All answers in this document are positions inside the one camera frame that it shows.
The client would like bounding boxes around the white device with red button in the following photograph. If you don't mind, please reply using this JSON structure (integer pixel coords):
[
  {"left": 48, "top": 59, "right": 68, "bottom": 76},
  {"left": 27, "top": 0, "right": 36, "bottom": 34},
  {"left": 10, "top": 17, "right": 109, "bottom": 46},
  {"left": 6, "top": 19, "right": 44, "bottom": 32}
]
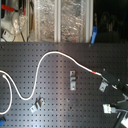
[{"left": 1, "top": 29, "right": 14, "bottom": 42}]

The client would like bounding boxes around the black perforated pegboard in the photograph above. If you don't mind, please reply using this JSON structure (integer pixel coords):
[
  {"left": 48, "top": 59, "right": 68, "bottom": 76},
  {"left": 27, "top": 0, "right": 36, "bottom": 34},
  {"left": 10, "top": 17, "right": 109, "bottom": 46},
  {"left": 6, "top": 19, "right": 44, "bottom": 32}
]
[{"left": 0, "top": 43, "right": 128, "bottom": 128}]

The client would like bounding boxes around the blue clamp handle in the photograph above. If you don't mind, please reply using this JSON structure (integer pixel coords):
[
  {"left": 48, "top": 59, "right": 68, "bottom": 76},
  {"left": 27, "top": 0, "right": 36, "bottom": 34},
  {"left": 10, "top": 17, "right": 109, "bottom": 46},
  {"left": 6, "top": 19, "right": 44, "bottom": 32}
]
[{"left": 90, "top": 26, "right": 98, "bottom": 44}]

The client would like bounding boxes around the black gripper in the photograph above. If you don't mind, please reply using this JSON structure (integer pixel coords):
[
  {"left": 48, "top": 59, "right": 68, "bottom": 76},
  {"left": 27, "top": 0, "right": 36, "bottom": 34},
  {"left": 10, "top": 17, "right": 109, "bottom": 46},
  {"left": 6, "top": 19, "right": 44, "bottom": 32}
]
[{"left": 102, "top": 71, "right": 123, "bottom": 88}]

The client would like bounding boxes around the white cable with red band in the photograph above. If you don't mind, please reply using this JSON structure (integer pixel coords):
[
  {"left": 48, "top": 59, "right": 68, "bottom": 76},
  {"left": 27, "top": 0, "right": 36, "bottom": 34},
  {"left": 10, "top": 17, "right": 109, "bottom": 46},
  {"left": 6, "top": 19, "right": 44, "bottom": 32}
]
[{"left": 0, "top": 51, "right": 103, "bottom": 115}]

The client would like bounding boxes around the grey cable clip centre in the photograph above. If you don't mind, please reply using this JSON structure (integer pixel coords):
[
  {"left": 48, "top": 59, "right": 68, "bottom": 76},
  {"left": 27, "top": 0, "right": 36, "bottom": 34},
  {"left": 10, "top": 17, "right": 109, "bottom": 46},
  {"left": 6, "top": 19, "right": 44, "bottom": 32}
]
[{"left": 70, "top": 71, "right": 76, "bottom": 91}]

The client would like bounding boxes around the grey cable clip lower left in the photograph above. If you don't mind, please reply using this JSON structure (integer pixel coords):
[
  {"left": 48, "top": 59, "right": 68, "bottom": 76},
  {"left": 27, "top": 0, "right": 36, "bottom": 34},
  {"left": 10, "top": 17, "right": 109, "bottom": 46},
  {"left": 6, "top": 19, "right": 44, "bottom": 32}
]
[{"left": 30, "top": 97, "right": 45, "bottom": 113}]

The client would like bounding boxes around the grey cable clip right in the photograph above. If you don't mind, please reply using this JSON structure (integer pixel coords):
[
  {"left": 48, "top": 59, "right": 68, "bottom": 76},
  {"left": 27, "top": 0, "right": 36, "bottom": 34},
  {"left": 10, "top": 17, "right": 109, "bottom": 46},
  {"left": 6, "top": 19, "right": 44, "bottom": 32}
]
[{"left": 99, "top": 81, "right": 108, "bottom": 92}]

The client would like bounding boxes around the blue object bottom left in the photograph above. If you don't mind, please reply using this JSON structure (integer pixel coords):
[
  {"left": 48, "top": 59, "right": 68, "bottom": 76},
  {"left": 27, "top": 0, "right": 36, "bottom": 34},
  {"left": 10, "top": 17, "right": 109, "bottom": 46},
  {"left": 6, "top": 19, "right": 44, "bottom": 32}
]
[{"left": 0, "top": 117, "right": 6, "bottom": 126}]

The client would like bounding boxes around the clear plastic panel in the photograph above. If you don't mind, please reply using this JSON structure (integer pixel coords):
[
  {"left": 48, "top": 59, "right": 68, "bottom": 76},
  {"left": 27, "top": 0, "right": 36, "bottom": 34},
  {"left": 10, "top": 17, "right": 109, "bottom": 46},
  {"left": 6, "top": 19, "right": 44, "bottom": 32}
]
[{"left": 34, "top": 0, "right": 93, "bottom": 43}]

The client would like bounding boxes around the grey cable clip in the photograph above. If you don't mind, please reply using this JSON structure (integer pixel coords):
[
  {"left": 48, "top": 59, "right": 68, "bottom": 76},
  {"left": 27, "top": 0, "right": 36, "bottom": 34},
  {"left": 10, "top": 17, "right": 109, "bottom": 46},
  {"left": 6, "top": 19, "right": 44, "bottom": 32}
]
[
  {"left": 70, "top": 71, "right": 76, "bottom": 91},
  {"left": 30, "top": 97, "right": 45, "bottom": 113},
  {"left": 99, "top": 81, "right": 108, "bottom": 92}
]

